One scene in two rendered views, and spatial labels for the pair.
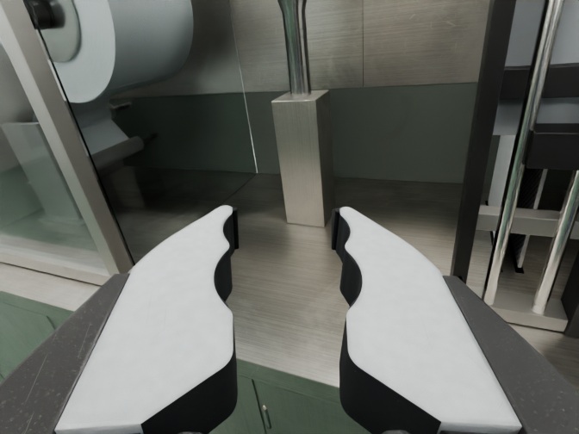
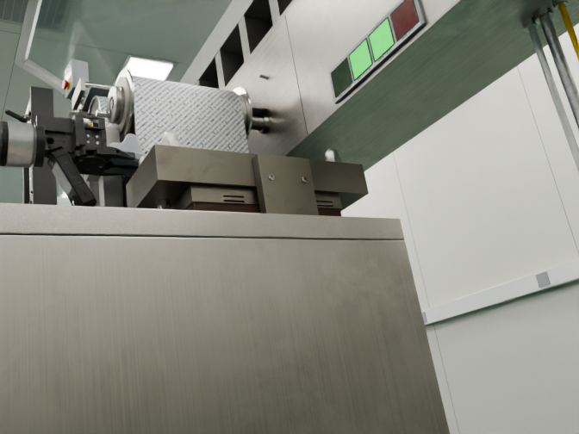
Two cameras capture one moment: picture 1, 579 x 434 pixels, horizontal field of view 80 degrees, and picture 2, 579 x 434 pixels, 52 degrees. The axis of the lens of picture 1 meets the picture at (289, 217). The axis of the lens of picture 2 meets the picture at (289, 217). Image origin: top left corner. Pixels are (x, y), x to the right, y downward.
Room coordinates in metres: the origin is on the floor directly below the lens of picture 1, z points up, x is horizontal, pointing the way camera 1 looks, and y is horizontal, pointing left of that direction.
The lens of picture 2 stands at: (-0.44, -1.45, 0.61)
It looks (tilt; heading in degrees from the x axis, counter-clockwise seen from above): 18 degrees up; 31
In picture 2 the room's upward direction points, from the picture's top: 10 degrees counter-clockwise
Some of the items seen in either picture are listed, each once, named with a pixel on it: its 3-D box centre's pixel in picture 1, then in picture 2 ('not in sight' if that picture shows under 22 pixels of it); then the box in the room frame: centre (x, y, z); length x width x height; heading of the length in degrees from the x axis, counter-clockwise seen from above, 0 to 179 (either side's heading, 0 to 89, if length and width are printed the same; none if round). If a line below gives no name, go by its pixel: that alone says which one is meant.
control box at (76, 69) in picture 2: not in sight; (74, 79); (0.56, -0.17, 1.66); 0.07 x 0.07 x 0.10; 72
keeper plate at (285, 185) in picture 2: not in sight; (286, 188); (0.34, -0.98, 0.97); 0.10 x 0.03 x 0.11; 154
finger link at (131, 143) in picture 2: not in sight; (133, 148); (0.25, -0.72, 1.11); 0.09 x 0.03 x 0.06; 153
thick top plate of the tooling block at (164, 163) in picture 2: not in sight; (251, 189); (0.36, -0.89, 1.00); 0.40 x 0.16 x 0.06; 154
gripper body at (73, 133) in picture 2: not in sight; (71, 145); (0.16, -0.66, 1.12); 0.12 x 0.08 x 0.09; 154
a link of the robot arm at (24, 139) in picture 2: not in sight; (20, 145); (0.09, -0.62, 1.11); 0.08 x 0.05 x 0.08; 64
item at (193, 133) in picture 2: not in sight; (196, 160); (0.38, -0.76, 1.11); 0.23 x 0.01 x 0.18; 154
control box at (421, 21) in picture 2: not in sight; (371, 50); (0.42, -1.15, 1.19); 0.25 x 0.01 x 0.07; 64
